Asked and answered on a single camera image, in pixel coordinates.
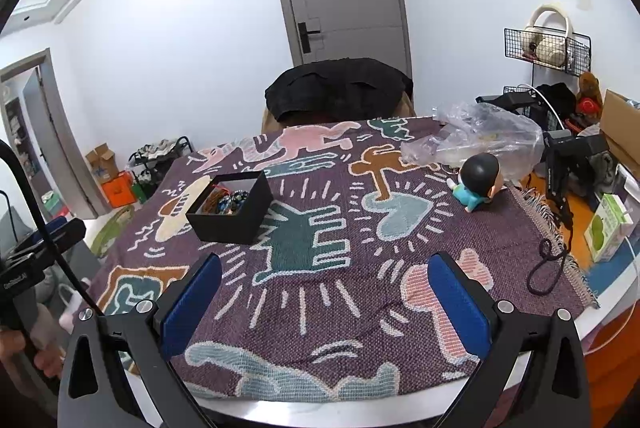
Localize person's left hand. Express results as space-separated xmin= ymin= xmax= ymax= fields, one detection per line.
xmin=0 ymin=328 xmax=63 ymax=381

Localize black wire wall rack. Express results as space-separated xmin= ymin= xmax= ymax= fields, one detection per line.
xmin=502 ymin=27 xmax=592 ymax=129

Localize black bag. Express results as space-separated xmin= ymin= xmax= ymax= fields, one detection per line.
xmin=535 ymin=83 xmax=576 ymax=129

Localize black strap cable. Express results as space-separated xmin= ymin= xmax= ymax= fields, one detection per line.
xmin=527 ymin=188 xmax=573 ymax=296

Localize printed purple blanket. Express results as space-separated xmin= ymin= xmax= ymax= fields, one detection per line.
xmin=90 ymin=115 xmax=601 ymax=404

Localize black camera device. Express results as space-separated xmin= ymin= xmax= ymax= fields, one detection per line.
xmin=542 ymin=131 xmax=608 ymax=209

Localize orange crate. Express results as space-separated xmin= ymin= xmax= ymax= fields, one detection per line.
xmin=102 ymin=173 xmax=136 ymax=209

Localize black-haired doll figure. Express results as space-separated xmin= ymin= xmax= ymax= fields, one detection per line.
xmin=446 ymin=154 xmax=503 ymax=213

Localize black jewelry box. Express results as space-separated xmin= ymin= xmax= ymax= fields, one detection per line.
xmin=186 ymin=171 xmax=274 ymax=245

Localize cardboard box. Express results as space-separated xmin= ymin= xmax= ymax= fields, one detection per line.
xmin=599 ymin=89 xmax=640 ymax=169

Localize white headphones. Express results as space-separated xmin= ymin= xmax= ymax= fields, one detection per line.
xmin=522 ymin=3 xmax=573 ymax=66

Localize black shoe rack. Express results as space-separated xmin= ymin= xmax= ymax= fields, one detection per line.
xmin=129 ymin=135 xmax=193 ymax=204

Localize black jacket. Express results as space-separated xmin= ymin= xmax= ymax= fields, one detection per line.
xmin=264 ymin=57 xmax=415 ymax=124

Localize black door handle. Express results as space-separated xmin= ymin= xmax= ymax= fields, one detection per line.
xmin=297 ymin=22 xmax=322 ymax=54

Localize brown plush toy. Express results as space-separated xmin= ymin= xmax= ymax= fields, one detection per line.
xmin=575 ymin=72 xmax=603 ymax=114

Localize dark glossy bead bracelet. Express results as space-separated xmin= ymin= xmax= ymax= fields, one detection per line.
xmin=220 ymin=191 xmax=249 ymax=215

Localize green drink carton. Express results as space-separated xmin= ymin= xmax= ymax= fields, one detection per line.
xmin=584 ymin=193 xmax=633 ymax=263

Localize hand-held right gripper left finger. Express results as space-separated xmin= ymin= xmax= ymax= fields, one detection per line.
xmin=59 ymin=252 xmax=223 ymax=428

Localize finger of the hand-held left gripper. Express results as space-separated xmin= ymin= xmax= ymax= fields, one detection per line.
xmin=15 ymin=218 xmax=87 ymax=261
xmin=30 ymin=215 xmax=68 ymax=241

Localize stacked cardboard boxes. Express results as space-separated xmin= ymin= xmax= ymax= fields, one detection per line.
xmin=85 ymin=143 xmax=121 ymax=184

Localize clear plastic bag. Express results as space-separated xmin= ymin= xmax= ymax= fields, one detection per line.
xmin=400 ymin=102 xmax=543 ymax=181

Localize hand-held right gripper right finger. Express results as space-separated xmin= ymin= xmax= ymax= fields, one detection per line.
xmin=427 ymin=251 xmax=593 ymax=428

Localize brown walnut bead bracelet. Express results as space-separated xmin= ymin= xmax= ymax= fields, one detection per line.
xmin=200 ymin=188 xmax=228 ymax=215

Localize white cable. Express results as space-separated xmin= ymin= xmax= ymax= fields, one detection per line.
xmin=517 ymin=83 xmax=571 ymax=129

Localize open grey side door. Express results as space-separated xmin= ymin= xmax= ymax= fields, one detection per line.
xmin=22 ymin=66 xmax=98 ymax=219

